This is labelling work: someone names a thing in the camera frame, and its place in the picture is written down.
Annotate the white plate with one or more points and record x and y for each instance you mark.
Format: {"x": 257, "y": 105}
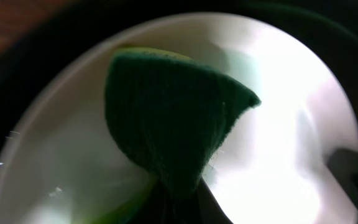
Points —
{"x": 60, "y": 165}

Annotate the green sponge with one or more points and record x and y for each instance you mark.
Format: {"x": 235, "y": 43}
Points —
{"x": 169, "y": 114}

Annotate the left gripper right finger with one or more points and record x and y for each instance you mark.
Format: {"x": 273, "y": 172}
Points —
{"x": 210, "y": 211}

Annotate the black round tray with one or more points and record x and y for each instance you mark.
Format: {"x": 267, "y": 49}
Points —
{"x": 328, "y": 28}

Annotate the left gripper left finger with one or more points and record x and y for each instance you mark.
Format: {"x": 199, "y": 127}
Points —
{"x": 157, "y": 208}

